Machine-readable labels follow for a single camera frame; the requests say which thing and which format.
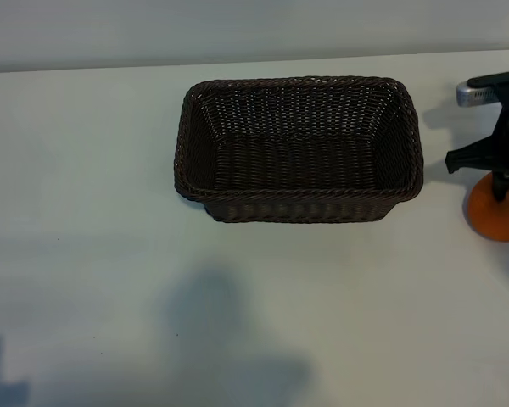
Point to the orange fruit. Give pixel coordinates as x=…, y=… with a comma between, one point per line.
x=483, y=216

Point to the dark brown wicker basket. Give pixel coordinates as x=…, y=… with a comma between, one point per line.
x=288, y=169

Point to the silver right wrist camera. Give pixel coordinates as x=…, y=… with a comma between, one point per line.
x=475, y=95

